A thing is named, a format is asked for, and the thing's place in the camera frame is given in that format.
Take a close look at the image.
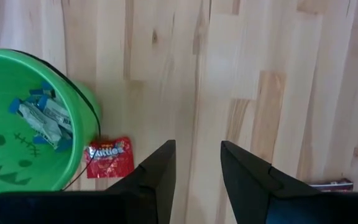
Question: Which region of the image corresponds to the red Skittles packet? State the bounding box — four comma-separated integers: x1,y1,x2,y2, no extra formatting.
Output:
84,136,135,179

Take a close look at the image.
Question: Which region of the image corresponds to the green plastic bucket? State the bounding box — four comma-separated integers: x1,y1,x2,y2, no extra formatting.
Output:
0,48,103,200

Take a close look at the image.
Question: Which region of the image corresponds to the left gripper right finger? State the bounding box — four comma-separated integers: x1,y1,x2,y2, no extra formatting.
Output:
220,140,358,224

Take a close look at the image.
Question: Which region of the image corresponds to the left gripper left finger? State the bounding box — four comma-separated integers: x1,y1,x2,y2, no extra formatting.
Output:
0,139,177,224

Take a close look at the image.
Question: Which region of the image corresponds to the brown PayDay candy bar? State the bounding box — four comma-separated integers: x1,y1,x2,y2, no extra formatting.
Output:
308,177,354,192

